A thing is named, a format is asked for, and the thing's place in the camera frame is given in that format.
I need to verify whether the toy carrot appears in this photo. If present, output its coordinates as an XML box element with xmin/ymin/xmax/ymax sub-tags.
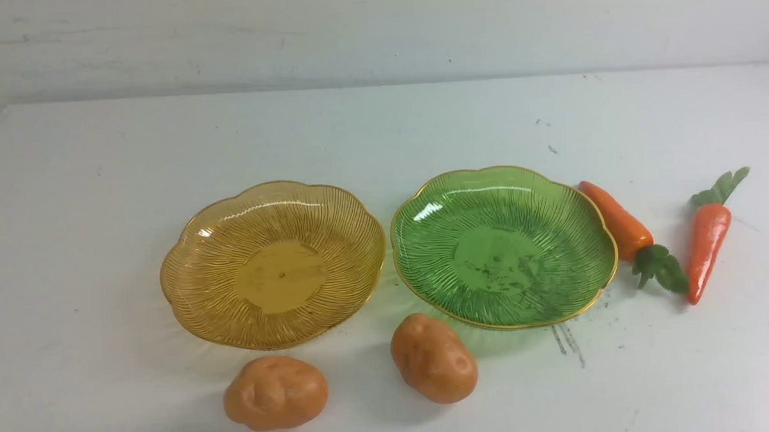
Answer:
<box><xmin>577</xmin><ymin>181</ymin><xmax>690</xmax><ymax>294</ymax></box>
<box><xmin>686</xmin><ymin>166</ymin><xmax>750</xmax><ymax>305</ymax></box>

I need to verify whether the toy potato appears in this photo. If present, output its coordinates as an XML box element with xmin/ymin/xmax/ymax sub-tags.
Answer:
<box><xmin>223</xmin><ymin>356</ymin><xmax>329</xmax><ymax>432</ymax></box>
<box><xmin>390</xmin><ymin>312</ymin><xmax>479</xmax><ymax>405</ymax></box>

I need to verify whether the green ribbed plastic plate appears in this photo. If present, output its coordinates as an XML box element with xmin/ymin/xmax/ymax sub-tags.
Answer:
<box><xmin>390</xmin><ymin>166</ymin><xmax>619</xmax><ymax>330</ymax></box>

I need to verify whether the amber ribbed plastic plate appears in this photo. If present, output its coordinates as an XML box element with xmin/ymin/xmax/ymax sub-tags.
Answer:
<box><xmin>159</xmin><ymin>180</ymin><xmax>387</xmax><ymax>351</ymax></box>

